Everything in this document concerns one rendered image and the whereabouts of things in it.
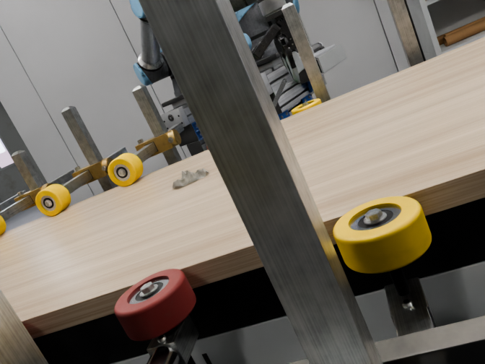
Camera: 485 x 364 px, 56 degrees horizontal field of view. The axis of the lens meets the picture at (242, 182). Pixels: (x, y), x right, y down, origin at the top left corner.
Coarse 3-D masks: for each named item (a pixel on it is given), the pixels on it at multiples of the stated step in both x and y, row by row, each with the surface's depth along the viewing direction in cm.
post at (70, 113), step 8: (64, 112) 144; (72, 112) 144; (72, 120) 144; (80, 120) 146; (72, 128) 145; (80, 128) 145; (80, 136) 146; (88, 136) 147; (80, 144) 146; (88, 144) 146; (88, 152) 147; (96, 152) 148; (88, 160) 148; (96, 160) 147; (104, 184) 150; (112, 184) 150
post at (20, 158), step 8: (16, 152) 152; (24, 152) 154; (16, 160) 152; (24, 160) 153; (24, 168) 153; (32, 168) 155; (24, 176) 154; (32, 176) 154; (32, 184) 154; (40, 184) 156
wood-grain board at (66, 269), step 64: (448, 64) 91; (320, 128) 87; (384, 128) 68; (448, 128) 56; (128, 192) 112; (192, 192) 83; (320, 192) 54; (384, 192) 46; (448, 192) 43; (0, 256) 106; (64, 256) 79; (128, 256) 63; (192, 256) 53; (256, 256) 49; (64, 320) 56
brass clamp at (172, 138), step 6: (168, 132) 141; (174, 132) 141; (156, 138) 141; (162, 138) 140; (168, 138) 140; (174, 138) 140; (180, 138) 144; (138, 144) 144; (144, 144) 142; (156, 144) 141; (162, 144) 141; (168, 144) 141; (174, 144) 141; (138, 150) 143; (162, 150) 142
